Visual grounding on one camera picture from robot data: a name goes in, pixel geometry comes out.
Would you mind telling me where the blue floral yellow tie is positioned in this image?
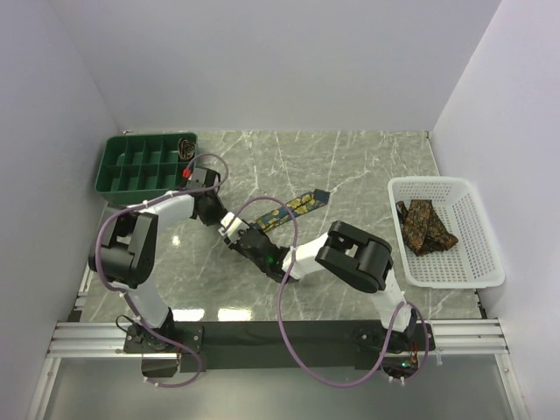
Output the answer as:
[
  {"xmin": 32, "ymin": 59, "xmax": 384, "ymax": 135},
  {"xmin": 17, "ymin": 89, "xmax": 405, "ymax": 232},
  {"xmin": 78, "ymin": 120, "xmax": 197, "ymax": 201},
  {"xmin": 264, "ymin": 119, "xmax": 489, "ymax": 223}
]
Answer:
[{"xmin": 249, "ymin": 189, "xmax": 331, "ymax": 233}]

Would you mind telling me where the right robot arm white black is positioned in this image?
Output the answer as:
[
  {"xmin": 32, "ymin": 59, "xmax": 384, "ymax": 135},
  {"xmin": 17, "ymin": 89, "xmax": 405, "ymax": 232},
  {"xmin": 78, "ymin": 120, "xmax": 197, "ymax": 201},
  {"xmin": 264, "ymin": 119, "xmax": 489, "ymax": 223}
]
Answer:
[{"xmin": 219, "ymin": 213, "xmax": 416, "ymax": 349}]

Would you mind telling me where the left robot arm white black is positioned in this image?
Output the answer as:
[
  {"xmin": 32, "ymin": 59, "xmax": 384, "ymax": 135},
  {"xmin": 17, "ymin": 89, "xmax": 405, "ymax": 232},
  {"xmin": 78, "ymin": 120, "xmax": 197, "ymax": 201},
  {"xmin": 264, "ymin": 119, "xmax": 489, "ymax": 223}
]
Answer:
[{"xmin": 88, "ymin": 167, "xmax": 228, "ymax": 352}]

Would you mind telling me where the rolled dark tie in tray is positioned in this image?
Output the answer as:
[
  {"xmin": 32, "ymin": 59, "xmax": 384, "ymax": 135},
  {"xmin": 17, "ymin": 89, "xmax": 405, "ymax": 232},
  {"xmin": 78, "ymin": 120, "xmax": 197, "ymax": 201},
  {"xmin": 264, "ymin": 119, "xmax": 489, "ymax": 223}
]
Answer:
[{"xmin": 177, "ymin": 136, "xmax": 197, "ymax": 162}]

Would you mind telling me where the green compartment tray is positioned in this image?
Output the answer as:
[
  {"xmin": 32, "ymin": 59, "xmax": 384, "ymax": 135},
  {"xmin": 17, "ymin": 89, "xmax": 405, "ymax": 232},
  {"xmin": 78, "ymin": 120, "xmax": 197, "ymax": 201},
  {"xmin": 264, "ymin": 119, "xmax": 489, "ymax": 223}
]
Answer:
[{"xmin": 94, "ymin": 132, "xmax": 199, "ymax": 205}]

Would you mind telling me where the black base bar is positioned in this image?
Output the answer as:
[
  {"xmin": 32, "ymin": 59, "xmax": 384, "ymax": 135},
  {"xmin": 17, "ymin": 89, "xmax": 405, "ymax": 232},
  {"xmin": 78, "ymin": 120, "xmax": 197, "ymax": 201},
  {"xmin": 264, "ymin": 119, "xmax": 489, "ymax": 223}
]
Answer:
[{"xmin": 122, "ymin": 321, "xmax": 438, "ymax": 373}]

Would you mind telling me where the dark key-pattern tie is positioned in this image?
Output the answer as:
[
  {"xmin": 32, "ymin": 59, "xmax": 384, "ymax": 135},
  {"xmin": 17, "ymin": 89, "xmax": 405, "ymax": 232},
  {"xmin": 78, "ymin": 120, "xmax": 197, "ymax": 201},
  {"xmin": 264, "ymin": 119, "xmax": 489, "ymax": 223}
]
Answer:
[{"xmin": 395, "ymin": 199, "xmax": 459, "ymax": 256}]

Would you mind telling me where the white plastic basket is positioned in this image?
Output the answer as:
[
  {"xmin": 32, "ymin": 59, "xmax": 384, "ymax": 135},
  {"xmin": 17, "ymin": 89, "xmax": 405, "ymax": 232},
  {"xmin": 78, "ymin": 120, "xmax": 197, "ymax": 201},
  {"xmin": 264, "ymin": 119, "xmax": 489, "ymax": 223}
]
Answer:
[{"xmin": 388, "ymin": 176, "xmax": 506, "ymax": 289}]

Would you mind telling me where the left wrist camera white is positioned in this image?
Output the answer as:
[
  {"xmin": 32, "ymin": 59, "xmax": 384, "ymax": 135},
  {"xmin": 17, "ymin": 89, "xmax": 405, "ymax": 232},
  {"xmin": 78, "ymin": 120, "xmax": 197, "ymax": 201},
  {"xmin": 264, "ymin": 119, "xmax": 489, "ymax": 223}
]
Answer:
[{"xmin": 182, "ymin": 167, "xmax": 207, "ymax": 185}]

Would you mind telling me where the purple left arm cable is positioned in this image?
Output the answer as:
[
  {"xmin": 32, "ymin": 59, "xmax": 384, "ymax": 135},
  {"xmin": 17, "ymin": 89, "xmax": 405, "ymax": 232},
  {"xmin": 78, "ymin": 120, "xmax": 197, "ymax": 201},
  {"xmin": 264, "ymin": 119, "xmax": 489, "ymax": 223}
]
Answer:
[{"xmin": 99, "ymin": 153, "xmax": 231, "ymax": 390}]

